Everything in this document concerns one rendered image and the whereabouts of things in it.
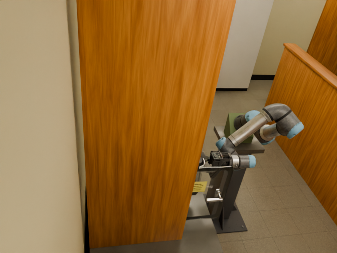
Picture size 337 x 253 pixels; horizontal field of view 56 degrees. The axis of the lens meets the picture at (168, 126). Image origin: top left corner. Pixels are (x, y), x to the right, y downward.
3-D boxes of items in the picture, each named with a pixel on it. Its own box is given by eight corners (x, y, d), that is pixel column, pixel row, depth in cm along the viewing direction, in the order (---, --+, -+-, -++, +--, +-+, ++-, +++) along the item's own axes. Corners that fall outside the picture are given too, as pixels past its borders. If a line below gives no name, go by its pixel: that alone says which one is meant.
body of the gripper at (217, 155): (209, 150, 180) (229, 150, 183) (206, 161, 185) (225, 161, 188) (213, 159, 174) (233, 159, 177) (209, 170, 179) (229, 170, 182)
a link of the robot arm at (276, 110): (281, 93, 187) (214, 144, 190) (293, 108, 186) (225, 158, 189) (276, 95, 198) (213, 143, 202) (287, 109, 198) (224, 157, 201)
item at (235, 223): (230, 192, 336) (253, 123, 284) (247, 231, 299) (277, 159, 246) (186, 195, 326) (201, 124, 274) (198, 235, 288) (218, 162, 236)
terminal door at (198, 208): (166, 221, 177) (175, 168, 154) (217, 216, 184) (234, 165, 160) (166, 222, 177) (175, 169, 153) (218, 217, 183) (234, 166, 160)
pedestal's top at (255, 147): (248, 128, 276) (249, 125, 274) (263, 153, 251) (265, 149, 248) (213, 129, 269) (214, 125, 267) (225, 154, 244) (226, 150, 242)
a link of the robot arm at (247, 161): (250, 168, 190) (258, 167, 182) (233, 169, 187) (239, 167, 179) (249, 155, 192) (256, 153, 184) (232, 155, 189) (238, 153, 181)
